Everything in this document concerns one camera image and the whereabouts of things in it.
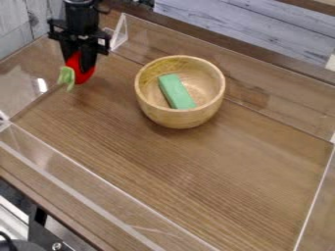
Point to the red plush tomato toy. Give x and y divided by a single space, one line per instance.
71 75

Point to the clear acrylic table barrier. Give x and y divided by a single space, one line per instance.
226 187

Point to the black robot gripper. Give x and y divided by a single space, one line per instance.
78 32

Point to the green rectangular block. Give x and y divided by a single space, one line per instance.
175 92

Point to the black metal bracket with bolt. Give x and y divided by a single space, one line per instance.
42 236

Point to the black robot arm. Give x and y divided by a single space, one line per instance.
79 34

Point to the wooden bowl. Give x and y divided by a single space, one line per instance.
202 78

